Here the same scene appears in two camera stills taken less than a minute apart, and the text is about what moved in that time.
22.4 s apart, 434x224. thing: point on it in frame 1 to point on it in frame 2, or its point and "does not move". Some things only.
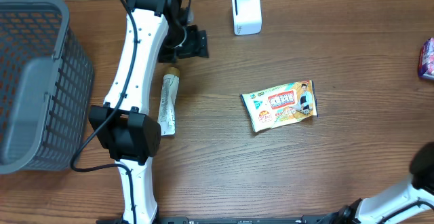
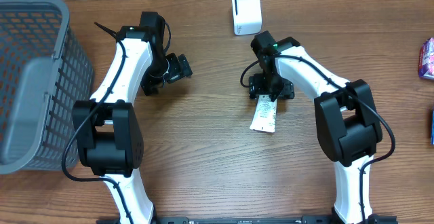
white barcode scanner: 247,11 does not move
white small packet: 167,106 to 264,117
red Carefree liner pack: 426,61 does not move
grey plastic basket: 47,86 does not move
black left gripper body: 185,43 to 166,69
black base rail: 245,220 does not move
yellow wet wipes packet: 273,106 to 432,140
